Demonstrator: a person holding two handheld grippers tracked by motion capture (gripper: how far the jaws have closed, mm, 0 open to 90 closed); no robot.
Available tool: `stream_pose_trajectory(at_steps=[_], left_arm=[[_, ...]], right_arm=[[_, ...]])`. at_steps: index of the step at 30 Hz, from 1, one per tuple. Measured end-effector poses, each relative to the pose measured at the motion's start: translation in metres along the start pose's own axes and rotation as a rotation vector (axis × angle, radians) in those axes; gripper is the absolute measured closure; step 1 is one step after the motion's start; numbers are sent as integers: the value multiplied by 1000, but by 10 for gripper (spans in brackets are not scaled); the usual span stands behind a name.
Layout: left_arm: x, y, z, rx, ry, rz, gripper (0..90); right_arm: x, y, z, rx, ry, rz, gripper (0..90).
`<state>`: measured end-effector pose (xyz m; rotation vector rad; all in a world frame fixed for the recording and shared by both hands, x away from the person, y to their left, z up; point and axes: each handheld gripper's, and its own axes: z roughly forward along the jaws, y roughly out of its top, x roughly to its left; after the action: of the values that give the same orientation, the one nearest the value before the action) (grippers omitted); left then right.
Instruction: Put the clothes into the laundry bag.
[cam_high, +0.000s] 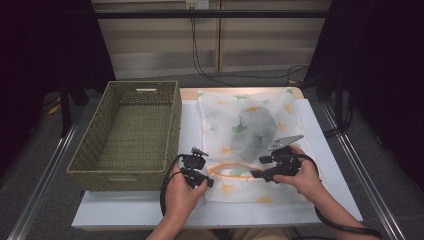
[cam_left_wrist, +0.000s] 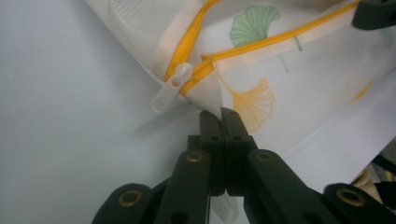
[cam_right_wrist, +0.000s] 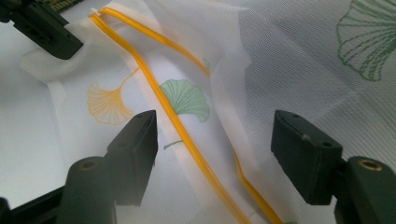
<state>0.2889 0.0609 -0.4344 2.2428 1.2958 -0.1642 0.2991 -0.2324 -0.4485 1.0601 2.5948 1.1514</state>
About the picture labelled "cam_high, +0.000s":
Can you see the person's left hand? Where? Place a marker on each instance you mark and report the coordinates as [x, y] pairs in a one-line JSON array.
[[181, 200]]

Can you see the green woven basket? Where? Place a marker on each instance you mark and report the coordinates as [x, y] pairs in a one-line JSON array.
[[140, 150]]

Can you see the black metal stand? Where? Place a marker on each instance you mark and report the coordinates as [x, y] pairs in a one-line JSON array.
[[65, 110]]

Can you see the leaf-print mesh laundry bag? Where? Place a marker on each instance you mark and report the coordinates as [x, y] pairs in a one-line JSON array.
[[223, 116]]

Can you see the white table sheet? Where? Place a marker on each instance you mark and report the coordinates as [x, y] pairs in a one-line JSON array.
[[133, 210]]

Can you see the dark curtain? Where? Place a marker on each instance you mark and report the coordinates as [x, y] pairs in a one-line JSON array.
[[40, 50], [386, 66]]

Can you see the black garment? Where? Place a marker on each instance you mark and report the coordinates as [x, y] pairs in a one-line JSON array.
[[253, 133]]

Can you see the white wall socket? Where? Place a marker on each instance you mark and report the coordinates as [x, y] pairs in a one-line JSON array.
[[197, 4]]

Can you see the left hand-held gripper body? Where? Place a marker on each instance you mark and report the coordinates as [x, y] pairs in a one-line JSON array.
[[193, 165]]

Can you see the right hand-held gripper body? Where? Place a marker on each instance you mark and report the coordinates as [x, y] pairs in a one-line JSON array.
[[286, 163]]

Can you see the black horizontal bar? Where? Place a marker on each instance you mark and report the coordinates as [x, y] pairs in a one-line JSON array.
[[213, 14]]

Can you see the person's right hand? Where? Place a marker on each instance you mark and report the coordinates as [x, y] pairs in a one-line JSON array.
[[308, 180]]

